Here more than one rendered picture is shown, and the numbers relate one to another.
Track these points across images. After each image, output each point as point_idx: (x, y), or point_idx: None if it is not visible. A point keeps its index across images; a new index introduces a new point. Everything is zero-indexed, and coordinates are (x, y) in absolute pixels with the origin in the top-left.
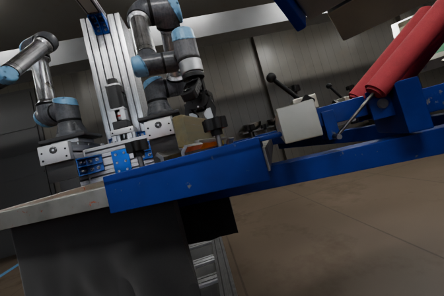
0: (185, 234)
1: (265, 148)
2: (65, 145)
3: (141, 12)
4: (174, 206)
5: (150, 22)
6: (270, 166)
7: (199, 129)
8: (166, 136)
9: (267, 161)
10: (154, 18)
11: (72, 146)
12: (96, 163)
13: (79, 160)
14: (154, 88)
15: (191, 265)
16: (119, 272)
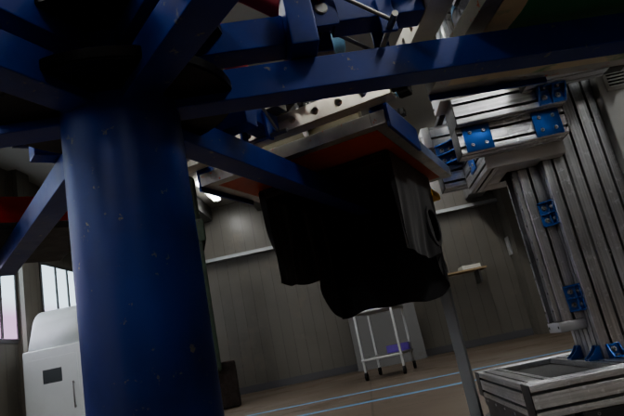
0: (269, 222)
1: (200, 175)
2: (421, 134)
3: None
4: (260, 203)
5: None
6: (205, 183)
7: (279, 143)
8: (448, 105)
9: (201, 181)
10: None
11: (430, 133)
12: (452, 149)
13: (441, 147)
14: (455, 25)
15: (272, 242)
16: (295, 244)
